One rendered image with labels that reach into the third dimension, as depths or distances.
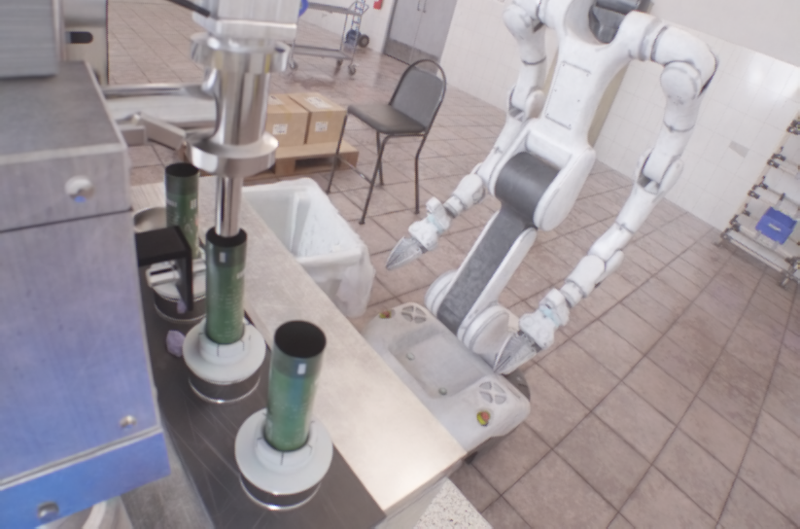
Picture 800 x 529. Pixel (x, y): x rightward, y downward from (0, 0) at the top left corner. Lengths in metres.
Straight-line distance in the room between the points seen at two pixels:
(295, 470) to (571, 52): 1.04
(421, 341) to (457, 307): 0.33
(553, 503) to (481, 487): 0.27
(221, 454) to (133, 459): 0.20
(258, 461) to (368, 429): 0.13
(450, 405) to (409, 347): 0.30
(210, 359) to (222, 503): 0.11
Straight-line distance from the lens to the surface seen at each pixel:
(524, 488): 1.78
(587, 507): 1.88
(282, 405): 0.29
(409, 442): 0.44
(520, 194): 1.18
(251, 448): 0.35
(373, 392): 0.47
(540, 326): 1.19
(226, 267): 0.33
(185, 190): 0.42
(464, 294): 1.29
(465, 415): 1.37
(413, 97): 2.87
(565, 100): 1.17
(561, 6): 1.19
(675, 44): 1.07
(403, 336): 1.51
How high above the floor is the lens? 1.38
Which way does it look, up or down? 31 degrees down
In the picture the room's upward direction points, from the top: 15 degrees clockwise
